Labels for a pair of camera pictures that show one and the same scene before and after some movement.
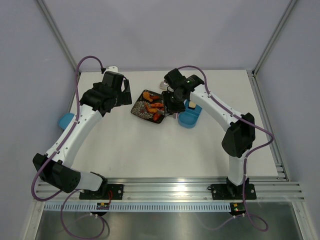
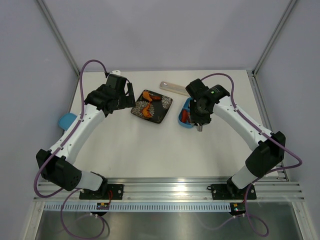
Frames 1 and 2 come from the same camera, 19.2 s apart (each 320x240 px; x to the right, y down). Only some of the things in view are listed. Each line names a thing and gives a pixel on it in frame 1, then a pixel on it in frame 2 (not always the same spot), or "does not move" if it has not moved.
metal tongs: x=175 y=114 to x=199 y=128
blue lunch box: x=188 y=118 does not move
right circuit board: x=236 y=208 does not move
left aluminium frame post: x=59 y=35 does not move
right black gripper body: x=172 y=102 to x=198 y=115
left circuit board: x=103 y=206 does not move
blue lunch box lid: x=64 y=120 does not move
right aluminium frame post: x=254 y=72 does not move
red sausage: x=157 y=117 to x=185 y=116
